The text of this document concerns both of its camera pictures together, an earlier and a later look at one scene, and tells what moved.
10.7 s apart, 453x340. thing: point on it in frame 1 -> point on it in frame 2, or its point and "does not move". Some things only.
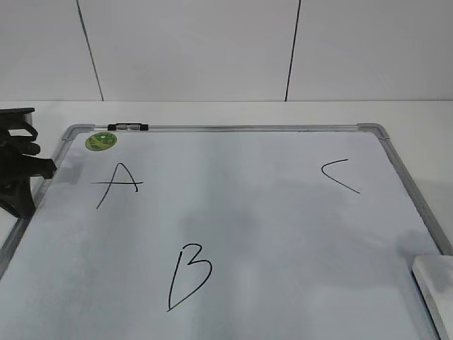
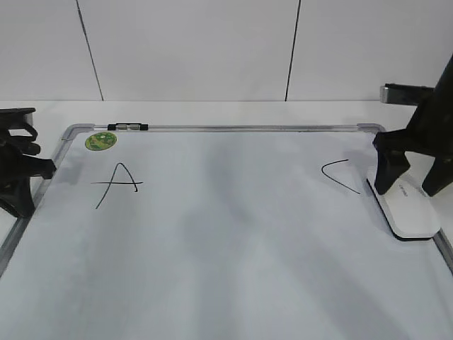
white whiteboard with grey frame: (222, 231) does not move
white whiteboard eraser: (434, 275) -> (412, 214)
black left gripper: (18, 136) does not move
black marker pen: (127, 127) does not move
